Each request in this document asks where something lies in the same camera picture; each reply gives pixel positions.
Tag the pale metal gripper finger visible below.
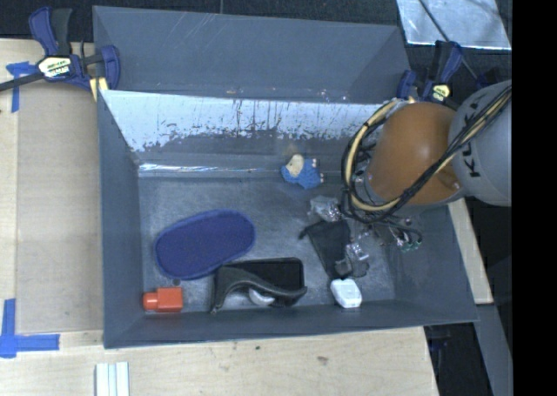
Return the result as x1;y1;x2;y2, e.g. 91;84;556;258
333;258;355;279
346;233;372;264

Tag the white small box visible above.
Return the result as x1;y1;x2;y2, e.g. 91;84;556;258
329;277;364;310

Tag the black flat box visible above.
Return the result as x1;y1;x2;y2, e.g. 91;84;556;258
225;256;305;292

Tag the blue toy animal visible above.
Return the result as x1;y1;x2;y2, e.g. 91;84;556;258
279;152;325;191

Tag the black curved plastic tool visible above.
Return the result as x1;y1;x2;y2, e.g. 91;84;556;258
210;265;309;314

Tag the blue oval cloth pad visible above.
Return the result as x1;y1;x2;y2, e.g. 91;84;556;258
153;208;258;281

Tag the orange plastic block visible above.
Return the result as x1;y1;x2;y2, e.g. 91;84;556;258
142;285;185;314

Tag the grey metal bin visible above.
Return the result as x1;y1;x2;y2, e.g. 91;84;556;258
91;4;480;350

